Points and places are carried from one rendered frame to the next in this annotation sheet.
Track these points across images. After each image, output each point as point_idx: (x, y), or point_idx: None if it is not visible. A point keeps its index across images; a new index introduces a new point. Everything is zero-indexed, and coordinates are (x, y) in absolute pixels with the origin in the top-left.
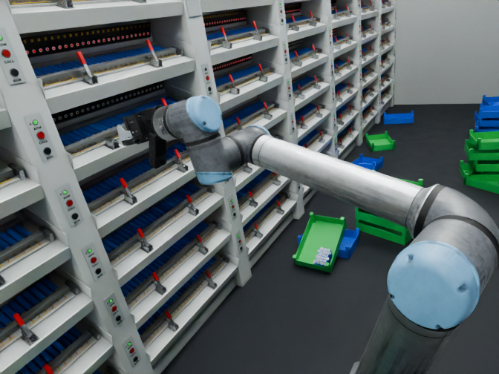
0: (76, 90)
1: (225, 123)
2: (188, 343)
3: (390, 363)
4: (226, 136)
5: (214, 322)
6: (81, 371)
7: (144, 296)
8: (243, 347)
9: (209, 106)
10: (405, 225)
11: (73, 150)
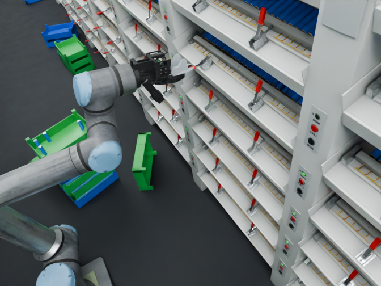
0: (183, 7)
1: None
2: (227, 214)
3: None
4: (100, 122)
5: (237, 239)
6: (177, 130)
7: (214, 159)
8: (198, 250)
9: (76, 88)
10: None
11: (198, 42)
